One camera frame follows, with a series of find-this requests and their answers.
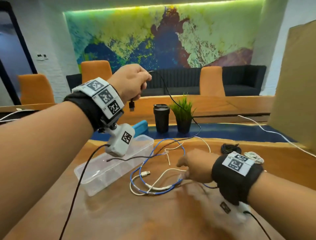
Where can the person's left hand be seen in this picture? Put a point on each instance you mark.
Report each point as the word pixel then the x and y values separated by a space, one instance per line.
pixel 128 81

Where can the person's right hand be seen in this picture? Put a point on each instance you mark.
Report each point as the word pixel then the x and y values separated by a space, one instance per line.
pixel 197 165

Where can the clear plastic container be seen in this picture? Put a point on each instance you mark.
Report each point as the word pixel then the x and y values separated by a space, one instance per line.
pixel 103 175

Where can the person's left forearm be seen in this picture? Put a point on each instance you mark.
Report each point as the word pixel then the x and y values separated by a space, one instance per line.
pixel 37 168

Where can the orange chair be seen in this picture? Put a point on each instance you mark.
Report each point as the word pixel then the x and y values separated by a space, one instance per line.
pixel 212 81
pixel 35 89
pixel 96 70

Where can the teal cylindrical speaker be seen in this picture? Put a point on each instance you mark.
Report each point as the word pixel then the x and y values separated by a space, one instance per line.
pixel 140 127

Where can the black travel mug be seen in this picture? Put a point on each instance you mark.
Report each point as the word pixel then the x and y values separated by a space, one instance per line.
pixel 161 118

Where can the black left wristband with markers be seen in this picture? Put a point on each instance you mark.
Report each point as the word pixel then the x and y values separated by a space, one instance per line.
pixel 84 108

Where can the green potted plant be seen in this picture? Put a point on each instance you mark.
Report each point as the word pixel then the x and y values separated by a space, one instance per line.
pixel 184 111

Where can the black sofa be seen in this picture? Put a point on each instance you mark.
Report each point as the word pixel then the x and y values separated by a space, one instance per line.
pixel 247 79

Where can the dark framed glass door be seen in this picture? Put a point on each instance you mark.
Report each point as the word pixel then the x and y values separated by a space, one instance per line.
pixel 12 54

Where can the colourful abstract wall painting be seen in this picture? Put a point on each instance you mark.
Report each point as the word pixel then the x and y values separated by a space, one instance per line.
pixel 123 29

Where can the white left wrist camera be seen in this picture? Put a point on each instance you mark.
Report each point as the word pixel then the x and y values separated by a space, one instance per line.
pixel 118 146

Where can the white wall thermostat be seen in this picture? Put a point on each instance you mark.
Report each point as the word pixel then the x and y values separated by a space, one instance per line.
pixel 40 56

